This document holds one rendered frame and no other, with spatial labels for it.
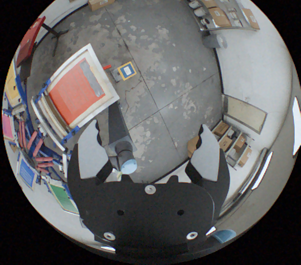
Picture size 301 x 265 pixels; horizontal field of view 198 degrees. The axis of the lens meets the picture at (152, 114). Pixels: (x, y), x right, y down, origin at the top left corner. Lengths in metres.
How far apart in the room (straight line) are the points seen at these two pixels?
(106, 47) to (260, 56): 3.48
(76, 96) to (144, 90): 1.36
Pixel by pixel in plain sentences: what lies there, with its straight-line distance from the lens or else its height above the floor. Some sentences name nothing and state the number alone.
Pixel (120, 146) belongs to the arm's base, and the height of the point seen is 1.25.
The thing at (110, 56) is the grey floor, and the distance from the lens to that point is 1.87.
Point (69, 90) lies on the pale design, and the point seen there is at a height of 0.96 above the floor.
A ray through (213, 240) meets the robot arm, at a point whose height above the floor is 1.95.
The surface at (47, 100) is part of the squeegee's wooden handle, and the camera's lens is 1.03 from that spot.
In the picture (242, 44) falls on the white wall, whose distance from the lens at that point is 3.12.
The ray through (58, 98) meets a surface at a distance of 1.05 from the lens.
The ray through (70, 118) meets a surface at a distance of 1.04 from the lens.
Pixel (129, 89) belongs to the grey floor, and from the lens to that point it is 1.88.
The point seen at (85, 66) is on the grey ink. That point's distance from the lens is 0.91.
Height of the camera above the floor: 1.83
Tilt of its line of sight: 58 degrees down
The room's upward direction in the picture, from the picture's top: 133 degrees clockwise
